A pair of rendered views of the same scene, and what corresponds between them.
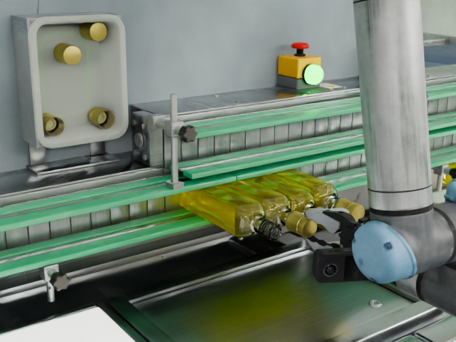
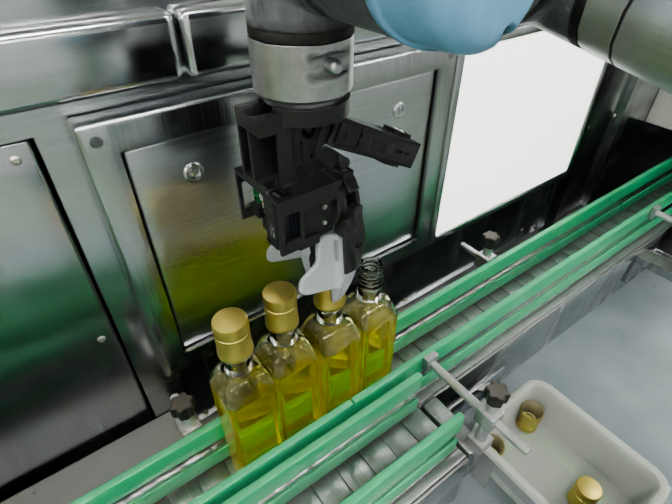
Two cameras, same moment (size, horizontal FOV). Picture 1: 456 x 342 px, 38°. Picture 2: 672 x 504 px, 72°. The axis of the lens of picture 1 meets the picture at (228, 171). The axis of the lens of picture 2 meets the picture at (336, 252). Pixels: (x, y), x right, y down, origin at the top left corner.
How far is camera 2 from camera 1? 104 cm
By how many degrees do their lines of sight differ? 65
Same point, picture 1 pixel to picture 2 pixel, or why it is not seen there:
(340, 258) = (398, 136)
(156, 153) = (442, 411)
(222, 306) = not seen: hidden behind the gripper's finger
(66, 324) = (463, 211)
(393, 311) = (179, 142)
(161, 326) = (416, 191)
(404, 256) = not seen: outside the picture
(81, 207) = (509, 303)
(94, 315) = (444, 221)
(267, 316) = not seen: hidden behind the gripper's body
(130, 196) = (469, 331)
